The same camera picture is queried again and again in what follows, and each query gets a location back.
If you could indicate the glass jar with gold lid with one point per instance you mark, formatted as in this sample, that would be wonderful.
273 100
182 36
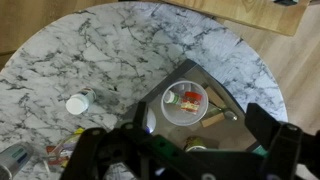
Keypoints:
194 143

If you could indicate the grey metal can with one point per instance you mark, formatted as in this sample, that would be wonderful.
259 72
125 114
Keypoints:
13 159

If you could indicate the dark blue cardboard box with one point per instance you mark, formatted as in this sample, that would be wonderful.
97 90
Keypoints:
148 84

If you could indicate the clear plastic container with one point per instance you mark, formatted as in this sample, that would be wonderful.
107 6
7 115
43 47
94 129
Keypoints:
59 155

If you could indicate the white pill bottle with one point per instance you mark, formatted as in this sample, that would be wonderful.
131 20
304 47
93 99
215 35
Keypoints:
80 102

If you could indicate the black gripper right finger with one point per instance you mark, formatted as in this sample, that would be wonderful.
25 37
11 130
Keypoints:
286 144

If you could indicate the white bottle with blue cap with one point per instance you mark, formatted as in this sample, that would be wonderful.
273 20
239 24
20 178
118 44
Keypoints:
151 120

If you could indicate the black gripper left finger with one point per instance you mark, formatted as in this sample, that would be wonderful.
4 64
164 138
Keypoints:
97 149

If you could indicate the wooden handled tool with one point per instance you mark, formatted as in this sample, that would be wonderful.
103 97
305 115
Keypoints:
217 110

